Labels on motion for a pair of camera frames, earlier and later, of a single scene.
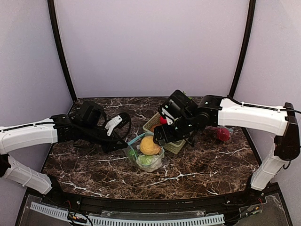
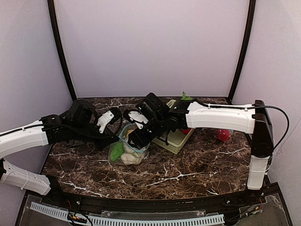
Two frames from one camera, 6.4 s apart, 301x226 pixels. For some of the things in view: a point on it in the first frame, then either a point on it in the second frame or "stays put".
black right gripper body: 163,135 to 138,138
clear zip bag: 143,153 to 121,152
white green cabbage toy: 149,163 to 131,156
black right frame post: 248,36 stays put
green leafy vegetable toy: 131,152 to 117,150
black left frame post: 52,19 stays put
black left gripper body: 112,145 stays put
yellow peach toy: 147,146 to 130,131
